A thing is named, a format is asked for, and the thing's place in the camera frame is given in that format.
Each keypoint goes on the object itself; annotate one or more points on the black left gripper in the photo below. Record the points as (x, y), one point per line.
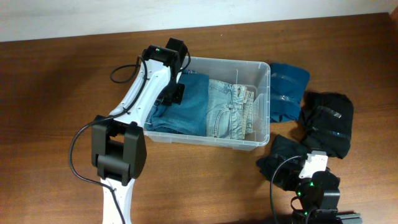
(173, 98)

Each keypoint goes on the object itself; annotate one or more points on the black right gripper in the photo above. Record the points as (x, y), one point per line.
(293, 178)

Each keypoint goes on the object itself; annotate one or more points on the small black taped garment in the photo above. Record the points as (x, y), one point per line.
(281, 150)

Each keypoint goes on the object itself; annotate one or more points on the dark blue jeans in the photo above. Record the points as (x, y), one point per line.
(188, 117)

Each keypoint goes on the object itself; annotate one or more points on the clear plastic storage container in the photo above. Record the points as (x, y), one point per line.
(256, 76)

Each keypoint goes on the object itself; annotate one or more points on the light blue jeans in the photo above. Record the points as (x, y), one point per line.
(230, 110)

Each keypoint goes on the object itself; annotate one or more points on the large black taped garment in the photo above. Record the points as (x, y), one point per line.
(327, 120)

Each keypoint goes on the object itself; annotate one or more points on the teal cloth bundle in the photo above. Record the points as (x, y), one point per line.
(288, 84)

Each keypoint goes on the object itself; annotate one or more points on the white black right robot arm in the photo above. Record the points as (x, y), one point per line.
(316, 191)

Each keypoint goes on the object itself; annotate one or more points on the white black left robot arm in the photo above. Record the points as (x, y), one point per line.
(118, 148)

